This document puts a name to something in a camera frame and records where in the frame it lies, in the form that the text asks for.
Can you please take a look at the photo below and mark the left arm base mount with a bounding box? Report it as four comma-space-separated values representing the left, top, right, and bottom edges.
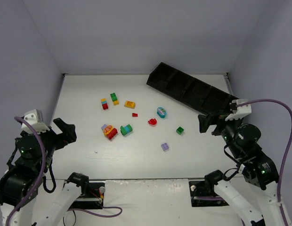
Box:
69, 181, 105, 210

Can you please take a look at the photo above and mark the teal oval flower brick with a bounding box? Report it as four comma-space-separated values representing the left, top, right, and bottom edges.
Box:
157, 107, 167, 118

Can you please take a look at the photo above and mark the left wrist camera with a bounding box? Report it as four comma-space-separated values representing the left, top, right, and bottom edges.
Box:
24, 109, 50, 134

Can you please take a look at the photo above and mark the yellow printed brick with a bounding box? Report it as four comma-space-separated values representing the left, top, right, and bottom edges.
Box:
124, 101, 136, 109

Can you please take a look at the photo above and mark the lilac square brick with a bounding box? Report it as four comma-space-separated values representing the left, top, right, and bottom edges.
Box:
161, 143, 170, 152

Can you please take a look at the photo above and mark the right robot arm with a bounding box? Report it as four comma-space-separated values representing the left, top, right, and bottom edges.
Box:
197, 115, 292, 226

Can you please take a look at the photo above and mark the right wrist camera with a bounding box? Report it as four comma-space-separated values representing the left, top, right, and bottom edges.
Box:
225, 99, 252, 121

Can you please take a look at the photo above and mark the lilac yellow red brick stack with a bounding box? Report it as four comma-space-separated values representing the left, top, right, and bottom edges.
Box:
101, 124, 118, 140

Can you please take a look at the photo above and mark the black compartment tray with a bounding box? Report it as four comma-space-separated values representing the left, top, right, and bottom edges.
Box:
146, 62, 237, 116

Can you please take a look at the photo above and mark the red arch brick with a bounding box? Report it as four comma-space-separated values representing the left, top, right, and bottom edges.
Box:
148, 118, 157, 126

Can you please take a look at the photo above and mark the green yellow brick stack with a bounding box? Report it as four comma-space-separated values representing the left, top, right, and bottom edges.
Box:
110, 93, 119, 105

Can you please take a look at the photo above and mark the green square brick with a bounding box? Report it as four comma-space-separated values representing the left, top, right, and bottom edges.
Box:
176, 127, 184, 135

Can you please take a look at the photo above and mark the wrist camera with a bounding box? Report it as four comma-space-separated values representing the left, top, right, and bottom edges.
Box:
225, 99, 252, 121
24, 109, 50, 134

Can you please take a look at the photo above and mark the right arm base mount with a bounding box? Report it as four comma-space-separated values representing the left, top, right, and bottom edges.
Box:
189, 180, 229, 207

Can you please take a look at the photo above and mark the green blue brick stack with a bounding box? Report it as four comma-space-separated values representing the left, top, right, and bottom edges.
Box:
120, 124, 133, 136

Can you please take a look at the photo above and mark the yellow blue red brick stack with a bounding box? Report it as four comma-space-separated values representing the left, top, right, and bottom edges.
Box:
101, 98, 109, 110

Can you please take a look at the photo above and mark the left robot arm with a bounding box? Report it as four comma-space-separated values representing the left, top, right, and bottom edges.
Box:
0, 116, 77, 226

